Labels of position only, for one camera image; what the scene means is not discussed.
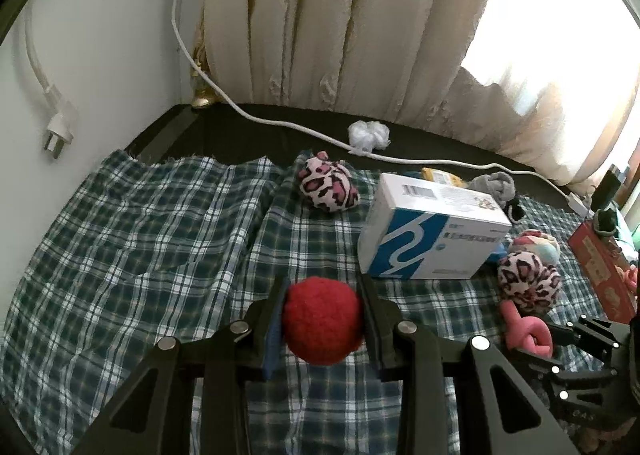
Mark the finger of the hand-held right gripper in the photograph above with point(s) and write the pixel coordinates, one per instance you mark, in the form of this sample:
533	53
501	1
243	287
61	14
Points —
580	377
595	332

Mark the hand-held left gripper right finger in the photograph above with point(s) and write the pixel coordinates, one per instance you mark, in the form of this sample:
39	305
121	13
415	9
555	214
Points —
377	345

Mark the white power strip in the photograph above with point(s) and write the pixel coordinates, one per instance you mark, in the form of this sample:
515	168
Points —
579	204

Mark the gold curtain tassel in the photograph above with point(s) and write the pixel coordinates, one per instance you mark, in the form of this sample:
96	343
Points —
202	97

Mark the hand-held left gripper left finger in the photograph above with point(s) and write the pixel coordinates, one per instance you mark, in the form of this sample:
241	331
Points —
274	350

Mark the black charger adapter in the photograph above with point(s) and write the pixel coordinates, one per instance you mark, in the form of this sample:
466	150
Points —
607	187

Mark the yellow cardboard box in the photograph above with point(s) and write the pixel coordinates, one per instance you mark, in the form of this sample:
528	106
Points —
440	176

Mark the red cardboard container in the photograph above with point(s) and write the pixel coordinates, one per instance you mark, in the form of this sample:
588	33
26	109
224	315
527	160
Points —
600	265

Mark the white crumpled plastic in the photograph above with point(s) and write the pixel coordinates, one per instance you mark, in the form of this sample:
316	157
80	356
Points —
370	135

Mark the pink knot toy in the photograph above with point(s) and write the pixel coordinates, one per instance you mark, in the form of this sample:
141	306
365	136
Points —
525	330
630	280

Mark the light grey sock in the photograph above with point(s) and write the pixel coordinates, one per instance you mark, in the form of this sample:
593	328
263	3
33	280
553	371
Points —
495	185

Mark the beige patterned curtain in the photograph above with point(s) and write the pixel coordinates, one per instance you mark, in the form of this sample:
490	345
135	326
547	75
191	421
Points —
325	25

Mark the leopard print sock ball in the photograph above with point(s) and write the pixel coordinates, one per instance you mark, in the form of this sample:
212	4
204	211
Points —
530	282
327	185

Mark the red felt ball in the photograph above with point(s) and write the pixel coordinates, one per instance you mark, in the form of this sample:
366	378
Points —
322	320

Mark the white and blue box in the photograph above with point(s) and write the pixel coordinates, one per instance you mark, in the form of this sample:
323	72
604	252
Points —
425	205

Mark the green plaid cloth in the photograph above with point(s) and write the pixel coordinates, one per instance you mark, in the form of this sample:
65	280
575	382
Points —
150	245

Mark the black sock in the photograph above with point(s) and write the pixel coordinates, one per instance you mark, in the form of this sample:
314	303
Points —
606	222
515	210

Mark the white sheer curtain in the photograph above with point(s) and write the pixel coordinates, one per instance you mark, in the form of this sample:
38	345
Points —
550	125

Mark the pastel sock ball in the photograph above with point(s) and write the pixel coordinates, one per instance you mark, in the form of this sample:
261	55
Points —
537	245

